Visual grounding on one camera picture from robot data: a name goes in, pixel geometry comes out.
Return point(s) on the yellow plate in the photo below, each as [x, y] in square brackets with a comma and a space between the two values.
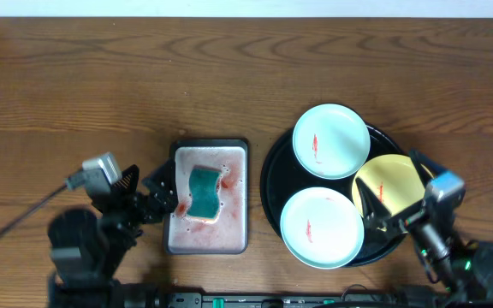
[393, 179]

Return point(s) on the mint plate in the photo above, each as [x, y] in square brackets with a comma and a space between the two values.
[322, 228]
[331, 141]

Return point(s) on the round black serving tray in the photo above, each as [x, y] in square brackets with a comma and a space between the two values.
[282, 176]

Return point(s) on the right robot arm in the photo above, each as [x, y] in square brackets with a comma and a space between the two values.
[465, 269]

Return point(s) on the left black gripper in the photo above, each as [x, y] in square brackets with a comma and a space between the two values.
[139, 204]

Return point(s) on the rectangular soapy water tray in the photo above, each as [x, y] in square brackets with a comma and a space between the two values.
[225, 232]

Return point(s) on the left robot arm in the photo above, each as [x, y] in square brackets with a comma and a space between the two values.
[87, 246]

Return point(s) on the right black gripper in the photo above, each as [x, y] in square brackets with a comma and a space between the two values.
[377, 222]

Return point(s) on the mint plate rear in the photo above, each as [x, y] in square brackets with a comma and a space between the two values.
[331, 141]

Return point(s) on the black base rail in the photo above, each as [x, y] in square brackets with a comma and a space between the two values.
[226, 300]

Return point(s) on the mint plate front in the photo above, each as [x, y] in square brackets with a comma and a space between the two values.
[322, 228]

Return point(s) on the green yellow sponge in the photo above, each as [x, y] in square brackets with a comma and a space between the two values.
[203, 186]

